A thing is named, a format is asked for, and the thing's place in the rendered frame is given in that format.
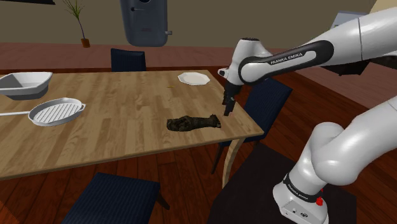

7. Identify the dark blue chair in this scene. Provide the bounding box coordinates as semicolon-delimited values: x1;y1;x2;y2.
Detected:
211;77;293;175
60;172;171;224
110;48;147;73

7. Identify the white octagonal plate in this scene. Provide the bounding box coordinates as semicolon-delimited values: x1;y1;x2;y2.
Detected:
178;71;211;87

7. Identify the dark brown log-shaped object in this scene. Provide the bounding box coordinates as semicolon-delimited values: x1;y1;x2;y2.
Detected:
166;114;222;132

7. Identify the wooden table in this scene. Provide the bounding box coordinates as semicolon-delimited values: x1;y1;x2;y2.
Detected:
0;69;265;189

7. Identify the potted plant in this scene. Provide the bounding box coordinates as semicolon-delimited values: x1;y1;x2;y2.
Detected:
62;0;91;48

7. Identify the white grill pan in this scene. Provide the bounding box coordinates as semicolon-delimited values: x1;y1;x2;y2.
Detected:
0;97;87;127

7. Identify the white rectangular baking dish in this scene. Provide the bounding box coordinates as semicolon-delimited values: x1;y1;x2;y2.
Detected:
0;71;53;101

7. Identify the dark grey wall appliance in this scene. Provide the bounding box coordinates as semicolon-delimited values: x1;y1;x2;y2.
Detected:
120;0;173;48

